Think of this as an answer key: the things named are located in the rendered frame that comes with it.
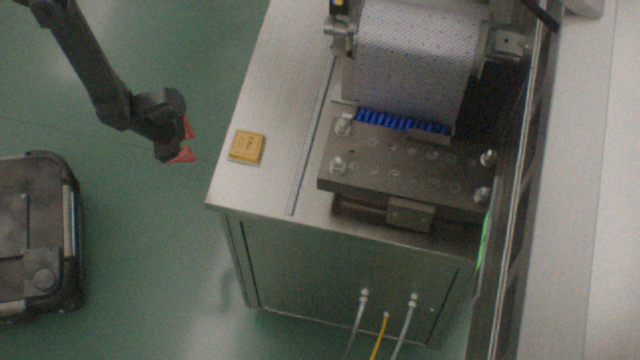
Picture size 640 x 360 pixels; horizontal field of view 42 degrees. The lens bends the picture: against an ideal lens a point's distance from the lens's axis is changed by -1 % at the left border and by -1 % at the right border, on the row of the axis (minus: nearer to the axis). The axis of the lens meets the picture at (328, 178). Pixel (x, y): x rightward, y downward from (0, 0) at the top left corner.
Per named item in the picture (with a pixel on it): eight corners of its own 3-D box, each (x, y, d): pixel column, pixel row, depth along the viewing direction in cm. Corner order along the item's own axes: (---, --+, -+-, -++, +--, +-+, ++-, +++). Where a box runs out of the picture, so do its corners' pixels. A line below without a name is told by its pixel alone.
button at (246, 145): (237, 132, 201) (236, 127, 199) (265, 138, 200) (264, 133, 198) (228, 157, 198) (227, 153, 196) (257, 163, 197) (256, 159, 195)
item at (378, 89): (352, 105, 191) (355, 60, 174) (454, 126, 188) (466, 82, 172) (352, 107, 190) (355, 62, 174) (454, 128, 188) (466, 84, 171)
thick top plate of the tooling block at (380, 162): (332, 128, 194) (332, 115, 188) (503, 164, 190) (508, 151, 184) (316, 189, 187) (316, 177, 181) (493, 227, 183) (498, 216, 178)
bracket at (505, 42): (495, 33, 169) (497, 27, 167) (523, 39, 168) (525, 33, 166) (491, 53, 167) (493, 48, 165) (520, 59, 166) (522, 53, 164)
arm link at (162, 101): (100, 84, 164) (101, 122, 160) (145, 61, 159) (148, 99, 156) (140, 107, 173) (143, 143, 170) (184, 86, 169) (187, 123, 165)
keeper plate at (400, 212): (386, 215, 191) (390, 195, 181) (429, 224, 190) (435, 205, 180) (384, 225, 190) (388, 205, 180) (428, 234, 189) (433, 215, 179)
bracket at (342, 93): (333, 85, 207) (334, 9, 180) (358, 90, 206) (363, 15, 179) (328, 102, 205) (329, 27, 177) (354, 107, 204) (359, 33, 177)
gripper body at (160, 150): (180, 109, 178) (158, 96, 171) (184, 151, 173) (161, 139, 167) (156, 121, 180) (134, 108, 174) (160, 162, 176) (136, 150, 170)
